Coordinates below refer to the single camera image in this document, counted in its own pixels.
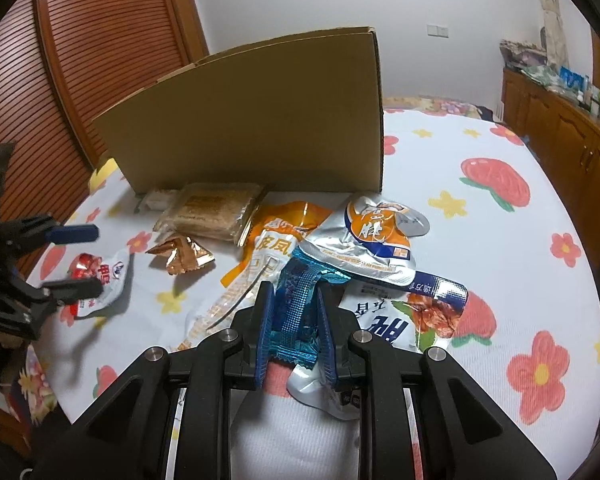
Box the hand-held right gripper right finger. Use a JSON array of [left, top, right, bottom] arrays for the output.
[[315, 286, 571, 480]]

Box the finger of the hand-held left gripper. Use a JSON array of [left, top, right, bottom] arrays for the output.
[[0, 214, 101, 261], [25, 277, 106, 312]]

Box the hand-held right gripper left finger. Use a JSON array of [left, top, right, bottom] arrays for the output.
[[32, 282, 282, 480]]

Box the red white snack packet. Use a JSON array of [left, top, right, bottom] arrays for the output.
[[62, 247, 136, 320]]

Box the teal foil snack packet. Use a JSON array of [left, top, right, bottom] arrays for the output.
[[270, 250, 353, 366]]

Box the white blue snack packet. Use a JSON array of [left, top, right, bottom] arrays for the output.
[[286, 270, 470, 420]]

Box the orange white snack packet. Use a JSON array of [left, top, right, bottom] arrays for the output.
[[172, 201, 336, 353]]

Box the copper foil snack packet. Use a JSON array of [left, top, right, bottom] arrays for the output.
[[145, 235, 216, 277]]

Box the silver orange snack packet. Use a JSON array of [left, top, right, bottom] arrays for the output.
[[299, 192, 431, 287]]

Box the brown cardboard box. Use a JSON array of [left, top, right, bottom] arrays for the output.
[[91, 26, 385, 196]]

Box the small white packet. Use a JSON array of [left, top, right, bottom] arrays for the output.
[[132, 187, 186, 213]]

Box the clear cracker packet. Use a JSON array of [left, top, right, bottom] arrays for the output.
[[152, 183, 268, 247]]

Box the wooden louvred wardrobe door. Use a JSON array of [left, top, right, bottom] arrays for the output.
[[0, 0, 211, 281]]

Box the white floral bed sheet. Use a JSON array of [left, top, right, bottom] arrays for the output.
[[0, 95, 600, 480]]

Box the multicolour floral bedding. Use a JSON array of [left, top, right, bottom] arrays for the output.
[[384, 96, 486, 118]]

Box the wooden sideboard cabinet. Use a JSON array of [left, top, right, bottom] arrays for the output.
[[500, 67, 600, 266]]

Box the blue box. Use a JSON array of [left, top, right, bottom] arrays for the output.
[[560, 67, 588, 93]]

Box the cream patterned curtain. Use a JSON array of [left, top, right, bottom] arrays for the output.
[[530, 0, 568, 66]]

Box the wooden window frame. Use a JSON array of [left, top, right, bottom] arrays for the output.
[[590, 25, 600, 88]]

